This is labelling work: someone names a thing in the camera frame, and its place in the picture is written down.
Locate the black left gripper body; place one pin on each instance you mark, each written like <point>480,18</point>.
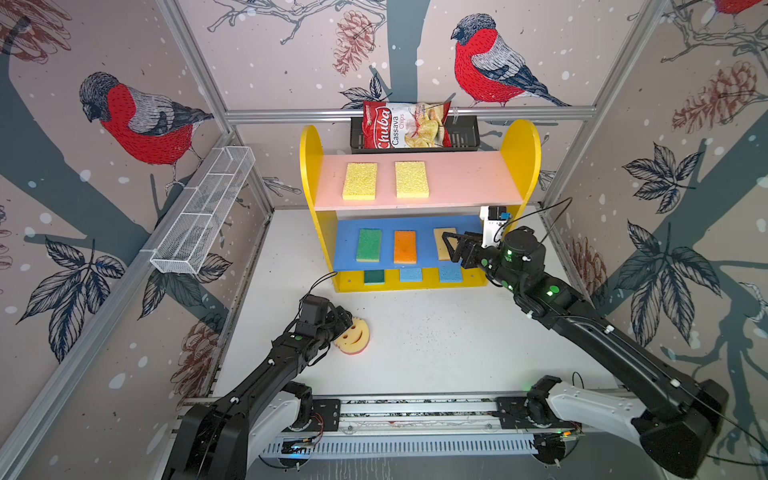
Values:
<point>335,324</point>

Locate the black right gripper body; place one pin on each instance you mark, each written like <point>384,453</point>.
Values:
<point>489,264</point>

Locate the pale orange sponge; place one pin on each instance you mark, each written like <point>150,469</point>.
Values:
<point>443,253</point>

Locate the light blue sponge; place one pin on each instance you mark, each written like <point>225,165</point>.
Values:
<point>450,274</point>
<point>411,275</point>

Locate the yellow smiley face sponge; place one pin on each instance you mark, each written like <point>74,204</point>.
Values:
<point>354,340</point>

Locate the dark green scrub sponge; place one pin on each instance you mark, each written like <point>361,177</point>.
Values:
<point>374,277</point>

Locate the yellow sponge front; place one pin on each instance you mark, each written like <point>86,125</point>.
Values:
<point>411,180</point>

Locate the light green scrub sponge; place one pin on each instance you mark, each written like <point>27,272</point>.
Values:
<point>369,246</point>

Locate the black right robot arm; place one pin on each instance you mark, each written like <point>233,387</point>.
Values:
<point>670,416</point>

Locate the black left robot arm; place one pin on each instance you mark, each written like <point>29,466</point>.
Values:
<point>221,440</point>

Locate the yellow shelf unit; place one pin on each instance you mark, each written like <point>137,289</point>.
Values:
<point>460,184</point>

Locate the red cassava chips bag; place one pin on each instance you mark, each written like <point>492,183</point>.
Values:
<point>421,125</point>

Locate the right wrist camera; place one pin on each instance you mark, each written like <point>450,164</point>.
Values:
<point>494,219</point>

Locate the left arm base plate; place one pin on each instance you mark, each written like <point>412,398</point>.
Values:
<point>323,415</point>

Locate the aluminium front rail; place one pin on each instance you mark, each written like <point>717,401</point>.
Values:
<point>420,411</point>

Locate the black wire basket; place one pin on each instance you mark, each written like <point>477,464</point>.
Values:
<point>463,132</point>

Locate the white mesh wall basket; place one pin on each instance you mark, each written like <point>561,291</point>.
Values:
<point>185,247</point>

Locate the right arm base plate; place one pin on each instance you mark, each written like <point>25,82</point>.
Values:
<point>520,413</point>

